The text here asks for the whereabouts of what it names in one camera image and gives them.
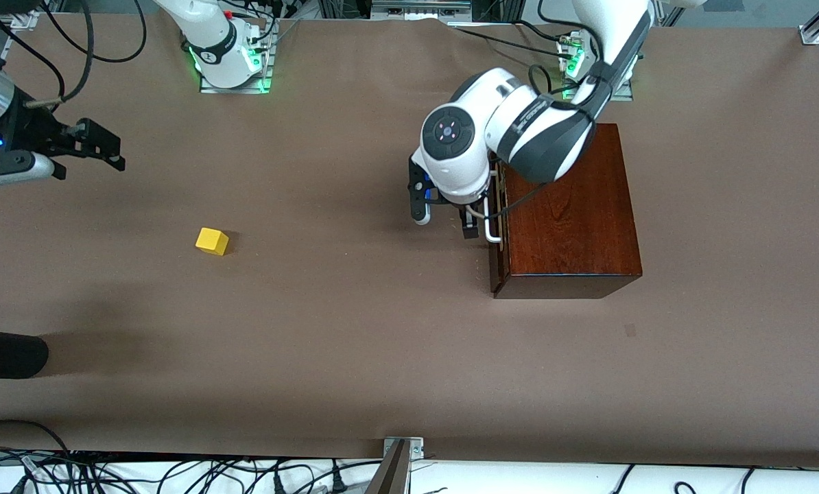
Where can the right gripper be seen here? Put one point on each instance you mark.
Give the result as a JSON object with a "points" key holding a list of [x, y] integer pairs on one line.
{"points": [[31, 132]]}

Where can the yellow block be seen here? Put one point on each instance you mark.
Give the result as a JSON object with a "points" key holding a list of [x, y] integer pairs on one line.
{"points": [[212, 241]]}

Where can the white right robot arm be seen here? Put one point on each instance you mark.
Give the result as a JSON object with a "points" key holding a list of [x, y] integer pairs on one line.
{"points": [[217, 48]]}

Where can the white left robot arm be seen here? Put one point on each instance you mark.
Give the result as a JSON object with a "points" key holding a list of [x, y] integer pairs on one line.
{"points": [[464, 165]]}

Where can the dark brown wooden cabinet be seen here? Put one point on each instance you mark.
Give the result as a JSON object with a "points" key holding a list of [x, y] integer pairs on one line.
{"points": [[574, 219]]}

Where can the grey electronics box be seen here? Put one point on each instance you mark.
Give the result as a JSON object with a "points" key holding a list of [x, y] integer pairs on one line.
{"points": [[416, 8]]}

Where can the black cylinder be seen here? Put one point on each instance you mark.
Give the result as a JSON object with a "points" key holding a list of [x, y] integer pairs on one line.
{"points": [[5, 353]]}

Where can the brown paper table cover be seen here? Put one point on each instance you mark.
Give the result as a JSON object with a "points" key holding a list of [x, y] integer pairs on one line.
{"points": [[245, 329]]}

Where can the white foam sheet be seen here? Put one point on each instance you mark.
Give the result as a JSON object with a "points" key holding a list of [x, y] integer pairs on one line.
{"points": [[519, 480]]}

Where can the black power plug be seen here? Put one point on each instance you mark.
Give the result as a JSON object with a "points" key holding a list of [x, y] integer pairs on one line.
{"points": [[280, 486], [338, 484]]}

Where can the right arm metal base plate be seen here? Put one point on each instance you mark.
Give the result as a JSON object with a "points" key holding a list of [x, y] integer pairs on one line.
{"points": [[238, 90]]}

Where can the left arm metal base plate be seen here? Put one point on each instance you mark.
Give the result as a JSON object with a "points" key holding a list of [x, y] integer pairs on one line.
{"points": [[622, 97]]}

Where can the silver metal bracket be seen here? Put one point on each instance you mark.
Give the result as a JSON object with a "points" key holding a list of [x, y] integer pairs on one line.
{"points": [[413, 447]]}

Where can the dark metal post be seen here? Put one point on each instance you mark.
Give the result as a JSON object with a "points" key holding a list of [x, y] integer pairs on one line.
{"points": [[390, 477]]}

